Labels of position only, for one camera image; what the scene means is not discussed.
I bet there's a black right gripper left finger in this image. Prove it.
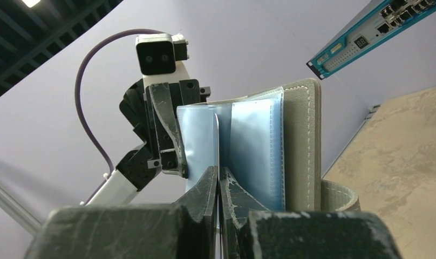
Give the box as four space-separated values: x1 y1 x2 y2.
25 166 218 259

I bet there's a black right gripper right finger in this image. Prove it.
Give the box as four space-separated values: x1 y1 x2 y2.
220 168 402 258

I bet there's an aluminium frame rail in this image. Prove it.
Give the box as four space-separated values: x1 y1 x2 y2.
0 185 42 236

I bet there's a blue network switch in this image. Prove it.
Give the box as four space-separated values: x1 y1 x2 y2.
306 0 436 80

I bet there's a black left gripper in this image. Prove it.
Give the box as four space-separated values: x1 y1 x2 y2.
118 79 211 179

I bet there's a grey card holder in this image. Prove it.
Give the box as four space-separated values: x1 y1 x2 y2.
176 78 360 211

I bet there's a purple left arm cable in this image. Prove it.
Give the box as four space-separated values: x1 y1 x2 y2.
74 28 165 205

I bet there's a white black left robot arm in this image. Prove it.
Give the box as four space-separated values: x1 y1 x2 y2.
84 79 210 205

